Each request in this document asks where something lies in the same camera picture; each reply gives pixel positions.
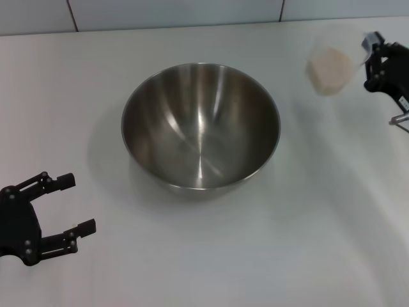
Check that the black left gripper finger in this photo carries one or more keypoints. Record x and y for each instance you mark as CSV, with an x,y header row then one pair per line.
x,y
57,244
64,181

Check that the stainless steel bowl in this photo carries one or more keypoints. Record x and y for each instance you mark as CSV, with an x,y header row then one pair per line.
x,y
179,121

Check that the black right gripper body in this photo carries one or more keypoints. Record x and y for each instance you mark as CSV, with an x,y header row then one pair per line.
x,y
396,76

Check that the transparent plastic cup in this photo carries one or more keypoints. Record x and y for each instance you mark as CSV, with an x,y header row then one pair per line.
x,y
329,44

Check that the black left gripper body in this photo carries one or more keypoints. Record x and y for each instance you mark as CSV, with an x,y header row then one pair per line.
x,y
19,224

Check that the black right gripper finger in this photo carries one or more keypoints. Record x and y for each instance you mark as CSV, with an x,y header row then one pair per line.
x,y
385,47
374,70

